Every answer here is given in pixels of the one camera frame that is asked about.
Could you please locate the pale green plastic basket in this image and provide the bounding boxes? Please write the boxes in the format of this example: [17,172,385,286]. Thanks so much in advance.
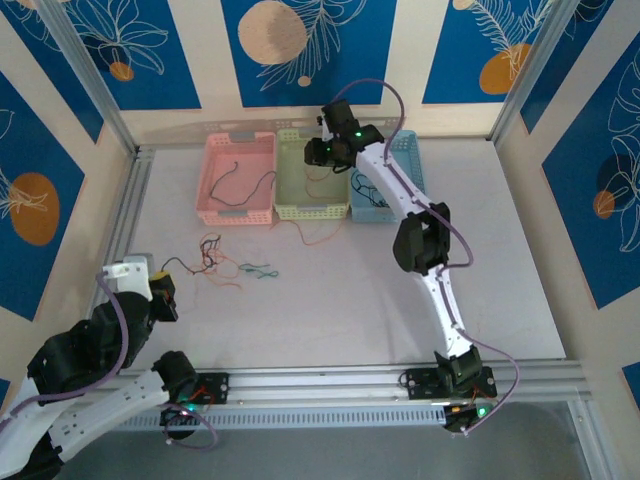
[272,127,351,222]

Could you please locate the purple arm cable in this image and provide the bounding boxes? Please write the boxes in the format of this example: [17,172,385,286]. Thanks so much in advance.
[0,273,222,452]
[332,78,522,438]

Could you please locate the pink plastic basket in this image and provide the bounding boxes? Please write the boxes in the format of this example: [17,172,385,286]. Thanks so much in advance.
[193,130,278,226]

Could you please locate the orange cable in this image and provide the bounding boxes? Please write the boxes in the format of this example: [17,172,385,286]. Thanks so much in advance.
[304,167,337,199]
[269,218,346,248]
[197,232,245,292]

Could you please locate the thin dark blue cable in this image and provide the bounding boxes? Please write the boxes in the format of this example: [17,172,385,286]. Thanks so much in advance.
[244,171,278,205]

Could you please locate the blue floral wall panel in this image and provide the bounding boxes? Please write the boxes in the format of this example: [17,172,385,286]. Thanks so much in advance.
[55,0,203,112]
[421,0,560,107]
[542,30,640,312]
[0,0,104,147]
[519,0,640,135]
[0,69,87,323]
[221,0,400,109]

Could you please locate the aluminium frame rail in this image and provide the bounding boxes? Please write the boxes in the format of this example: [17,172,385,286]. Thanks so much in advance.
[102,147,156,281]
[64,363,587,404]

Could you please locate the grey slotted cable duct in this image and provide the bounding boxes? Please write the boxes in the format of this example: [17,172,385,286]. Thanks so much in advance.
[112,399,454,433]

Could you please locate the aluminium frame post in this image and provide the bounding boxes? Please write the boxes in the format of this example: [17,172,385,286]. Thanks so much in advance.
[35,0,139,154]
[567,397,619,480]
[489,0,582,144]

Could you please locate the light blue plastic basket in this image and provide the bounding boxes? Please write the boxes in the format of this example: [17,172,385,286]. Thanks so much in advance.
[348,129,427,225]

